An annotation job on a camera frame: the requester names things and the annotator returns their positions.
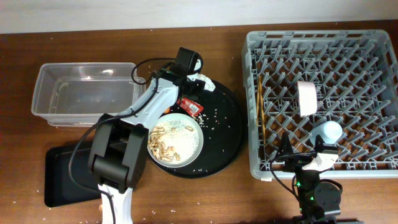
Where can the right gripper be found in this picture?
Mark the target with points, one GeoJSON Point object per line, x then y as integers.
{"type": "Point", "coordinates": [296, 162]}

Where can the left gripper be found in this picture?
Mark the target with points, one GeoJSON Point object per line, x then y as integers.
{"type": "Point", "coordinates": [198, 91]}

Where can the white tissue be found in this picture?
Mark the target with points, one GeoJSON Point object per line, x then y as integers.
{"type": "Point", "coordinates": [209, 85]}

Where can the light blue cup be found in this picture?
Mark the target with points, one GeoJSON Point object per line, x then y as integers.
{"type": "Point", "coordinates": [329, 131]}

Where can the white pink bowl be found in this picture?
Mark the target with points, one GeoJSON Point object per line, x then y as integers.
{"type": "Point", "coordinates": [307, 98]}

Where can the grey plate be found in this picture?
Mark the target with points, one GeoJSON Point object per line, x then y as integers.
{"type": "Point", "coordinates": [175, 141]}

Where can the wooden chopstick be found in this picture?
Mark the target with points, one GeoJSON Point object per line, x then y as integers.
{"type": "Point", "coordinates": [261, 105]}
{"type": "Point", "coordinates": [258, 97]}

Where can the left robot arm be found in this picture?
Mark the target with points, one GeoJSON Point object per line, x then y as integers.
{"type": "Point", "coordinates": [118, 152]}

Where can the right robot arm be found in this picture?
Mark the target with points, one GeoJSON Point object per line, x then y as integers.
{"type": "Point", "coordinates": [319, 199]}

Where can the grey dishwasher rack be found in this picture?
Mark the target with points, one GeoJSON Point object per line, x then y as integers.
{"type": "Point", "coordinates": [355, 75]}

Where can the red snack wrapper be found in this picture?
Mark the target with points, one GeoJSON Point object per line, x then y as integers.
{"type": "Point", "coordinates": [191, 107]}

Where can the round black tray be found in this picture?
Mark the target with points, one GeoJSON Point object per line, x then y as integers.
{"type": "Point", "coordinates": [224, 124]}

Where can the pile of white rice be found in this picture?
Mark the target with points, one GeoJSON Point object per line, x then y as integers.
{"type": "Point", "coordinates": [183, 140]}

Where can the pile of peanut shells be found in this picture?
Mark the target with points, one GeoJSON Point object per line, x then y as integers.
{"type": "Point", "coordinates": [158, 143]}

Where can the clear plastic bin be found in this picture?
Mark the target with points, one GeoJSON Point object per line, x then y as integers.
{"type": "Point", "coordinates": [77, 94]}

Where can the black rectangular tray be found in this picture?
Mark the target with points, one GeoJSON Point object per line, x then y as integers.
{"type": "Point", "coordinates": [59, 189]}

